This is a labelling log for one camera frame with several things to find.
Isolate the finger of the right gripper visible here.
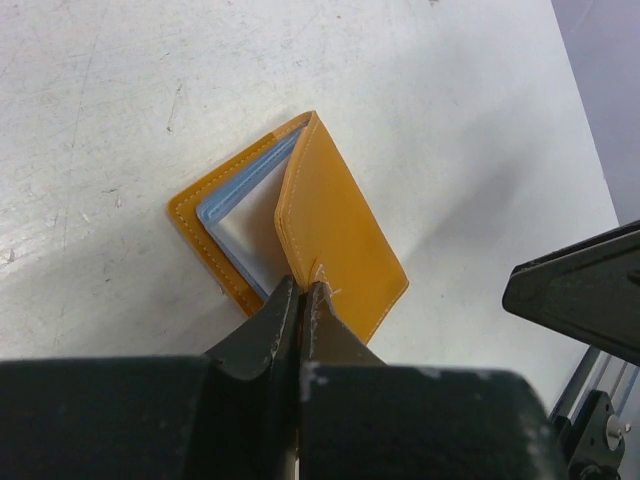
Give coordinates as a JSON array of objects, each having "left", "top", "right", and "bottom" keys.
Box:
[{"left": 502, "top": 221, "right": 640, "bottom": 365}]

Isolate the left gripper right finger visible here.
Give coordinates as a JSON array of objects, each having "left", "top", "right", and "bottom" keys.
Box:
[{"left": 299, "top": 283, "right": 567, "bottom": 479}]

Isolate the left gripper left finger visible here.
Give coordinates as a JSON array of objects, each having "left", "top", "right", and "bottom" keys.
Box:
[{"left": 1, "top": 277, "right": 299, "bottom": 479}]

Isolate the aluminium frame rail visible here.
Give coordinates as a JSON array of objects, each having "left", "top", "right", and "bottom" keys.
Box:
[{"left": 549, "top": 347, "right": 639, "bottom": 479}]

